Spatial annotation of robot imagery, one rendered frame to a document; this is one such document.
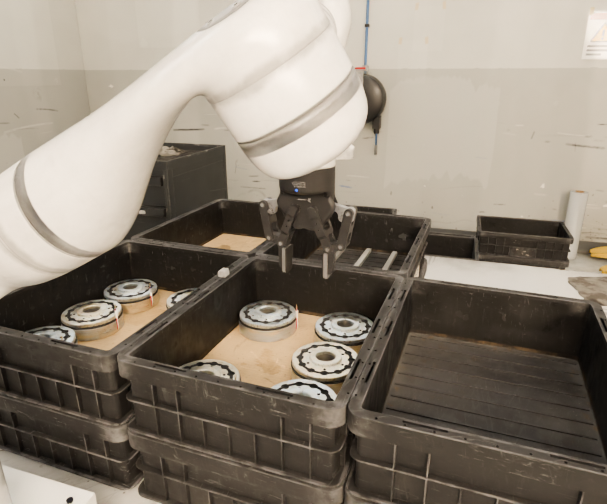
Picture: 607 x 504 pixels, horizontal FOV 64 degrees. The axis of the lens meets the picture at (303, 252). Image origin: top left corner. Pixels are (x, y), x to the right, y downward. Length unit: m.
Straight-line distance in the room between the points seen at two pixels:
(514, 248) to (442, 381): 1.68
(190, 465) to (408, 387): 0.32
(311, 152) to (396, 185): 3.80
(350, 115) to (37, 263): 0.26
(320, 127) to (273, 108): 0.03
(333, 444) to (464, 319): 0.39
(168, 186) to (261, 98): 2.07
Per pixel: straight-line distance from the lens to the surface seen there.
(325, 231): 0.66
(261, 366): 0.79
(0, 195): 0.41
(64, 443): 0.83
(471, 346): 0.89
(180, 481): 0.72
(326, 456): 0.60
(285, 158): 0.31
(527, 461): 0.53
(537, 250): 2.44
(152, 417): 0.69
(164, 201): 2.41
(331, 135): 0.30
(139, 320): 0.97
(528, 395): 0.80
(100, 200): 0.37
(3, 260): 0.43
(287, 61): 0.29
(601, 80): 4.08
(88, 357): 0.69
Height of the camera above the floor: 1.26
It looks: 20 degrees down
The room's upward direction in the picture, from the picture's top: straight up
